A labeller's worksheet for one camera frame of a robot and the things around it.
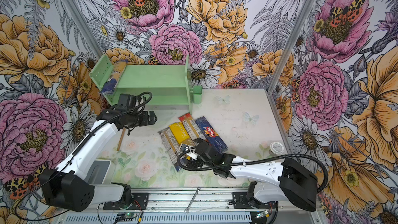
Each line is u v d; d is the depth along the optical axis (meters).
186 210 0.73
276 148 0.84
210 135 0.94
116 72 0.89
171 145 0.89
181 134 0.95
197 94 1.09
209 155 0.59
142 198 0.75
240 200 0.74
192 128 0.97
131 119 0.60
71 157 0.43
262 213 0.72
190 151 0.65
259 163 0.50
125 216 0.71
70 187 0.39
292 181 0.42
